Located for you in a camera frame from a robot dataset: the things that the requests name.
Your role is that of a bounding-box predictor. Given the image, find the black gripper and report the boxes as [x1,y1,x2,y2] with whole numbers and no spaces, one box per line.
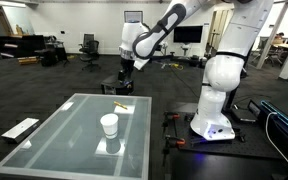
[118,58,135,83]

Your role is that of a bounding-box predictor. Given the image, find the yellow pen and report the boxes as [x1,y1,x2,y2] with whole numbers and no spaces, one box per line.
[113,100,129,111]

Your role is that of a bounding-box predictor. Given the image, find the white paper cup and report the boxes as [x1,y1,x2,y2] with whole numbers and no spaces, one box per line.
[99,113,120,140]

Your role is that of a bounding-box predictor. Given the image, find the black swivel office chair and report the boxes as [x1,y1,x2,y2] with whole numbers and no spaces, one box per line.
[78,32,102,73]

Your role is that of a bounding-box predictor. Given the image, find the orange black bar clamp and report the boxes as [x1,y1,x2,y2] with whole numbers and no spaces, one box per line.
[162,134,187,158]
[162,111,182,135]

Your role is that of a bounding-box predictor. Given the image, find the yellow wooden crate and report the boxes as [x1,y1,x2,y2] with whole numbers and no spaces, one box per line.
[17,55,40,66]

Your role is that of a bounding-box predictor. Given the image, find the black low cabinet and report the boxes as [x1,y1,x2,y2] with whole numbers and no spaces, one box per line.
[0,34,47,60]

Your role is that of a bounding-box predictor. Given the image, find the black slanted pole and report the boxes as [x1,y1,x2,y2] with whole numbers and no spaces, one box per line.
[223,63,252,112]

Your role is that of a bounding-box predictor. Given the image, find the flat black power box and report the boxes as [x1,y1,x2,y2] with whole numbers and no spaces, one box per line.
[229,107,258,125]

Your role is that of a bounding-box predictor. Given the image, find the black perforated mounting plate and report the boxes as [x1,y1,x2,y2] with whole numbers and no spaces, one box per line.
[169,111,287,160]

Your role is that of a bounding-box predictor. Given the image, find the seated person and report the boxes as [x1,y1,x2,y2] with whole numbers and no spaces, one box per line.
[271,31,286,46]

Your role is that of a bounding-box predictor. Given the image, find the black controller box blue light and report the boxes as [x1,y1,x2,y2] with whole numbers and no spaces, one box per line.
[247,99,288,164]

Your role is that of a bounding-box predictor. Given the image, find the yellow floor cable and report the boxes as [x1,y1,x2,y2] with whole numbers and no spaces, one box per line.
[168,62,185,71]

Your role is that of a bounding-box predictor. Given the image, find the framed wall picture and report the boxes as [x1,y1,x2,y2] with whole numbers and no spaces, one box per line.
[123,10,144,24]

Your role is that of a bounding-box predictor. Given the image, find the black wall television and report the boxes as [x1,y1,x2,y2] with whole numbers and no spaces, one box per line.
[172,25,204,45]

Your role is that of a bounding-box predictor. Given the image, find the white cable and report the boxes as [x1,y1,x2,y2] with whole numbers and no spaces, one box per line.
[264,111,288,171]

